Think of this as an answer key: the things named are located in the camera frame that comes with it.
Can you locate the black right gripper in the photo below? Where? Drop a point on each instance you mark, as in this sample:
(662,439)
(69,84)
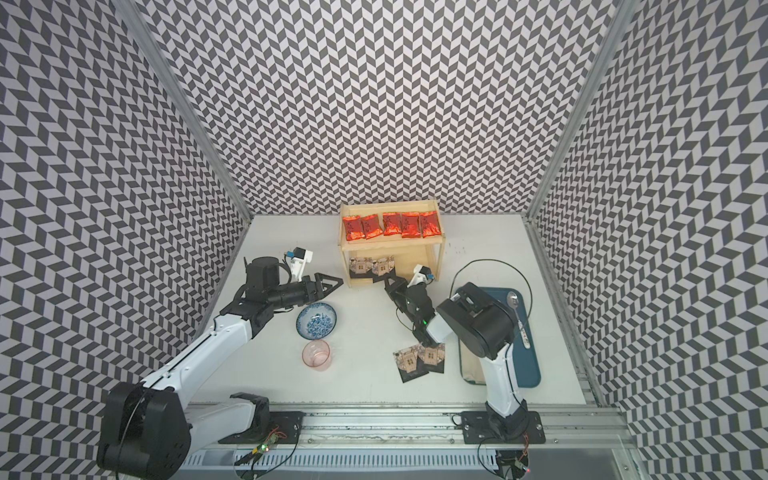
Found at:
(395,289)

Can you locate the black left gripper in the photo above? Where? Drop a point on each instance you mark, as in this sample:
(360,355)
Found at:
(319,291)

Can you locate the black tea bag house print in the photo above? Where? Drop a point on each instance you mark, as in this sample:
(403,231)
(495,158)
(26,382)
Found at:
(409,363)
(361,268)
(433,358)
(383,268)

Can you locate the red tea bag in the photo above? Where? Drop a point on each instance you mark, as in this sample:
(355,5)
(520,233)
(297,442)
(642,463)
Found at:
(430,225)
(353,228)
(392,223)
(411,225)
(371,226)

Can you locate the light wooden two-tier shelf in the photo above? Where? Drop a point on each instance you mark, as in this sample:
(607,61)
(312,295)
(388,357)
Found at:
(407,253)

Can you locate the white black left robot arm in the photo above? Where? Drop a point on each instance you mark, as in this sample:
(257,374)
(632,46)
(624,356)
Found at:
(146,431)

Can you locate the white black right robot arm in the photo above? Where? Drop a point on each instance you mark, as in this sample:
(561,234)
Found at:
(481,323)

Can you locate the blue patterned ceramic bowl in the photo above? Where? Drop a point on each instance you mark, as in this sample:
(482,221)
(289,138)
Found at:
(316,321)

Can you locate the pink translucent cup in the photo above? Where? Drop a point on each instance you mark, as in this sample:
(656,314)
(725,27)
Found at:
(316,355)

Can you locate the teal tray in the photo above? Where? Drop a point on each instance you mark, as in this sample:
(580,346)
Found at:
(525,361)

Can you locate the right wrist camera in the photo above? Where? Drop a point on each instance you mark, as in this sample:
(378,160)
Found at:
(421,275)

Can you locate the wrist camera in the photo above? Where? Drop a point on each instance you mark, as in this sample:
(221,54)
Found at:
(296,260)
(421,275)

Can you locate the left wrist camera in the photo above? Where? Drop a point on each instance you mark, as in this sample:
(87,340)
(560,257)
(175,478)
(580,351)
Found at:
(296,260)

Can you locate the pink handled metal spoon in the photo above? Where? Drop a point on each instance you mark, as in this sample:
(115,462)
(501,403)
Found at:
(513,302)

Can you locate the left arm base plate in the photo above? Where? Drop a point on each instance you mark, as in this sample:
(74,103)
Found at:
(285,424)

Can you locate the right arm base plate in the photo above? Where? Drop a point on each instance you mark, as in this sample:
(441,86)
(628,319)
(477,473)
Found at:
(475,428)

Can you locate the aluminium mounting rail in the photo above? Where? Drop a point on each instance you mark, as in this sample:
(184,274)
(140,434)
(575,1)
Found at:
(424,442)

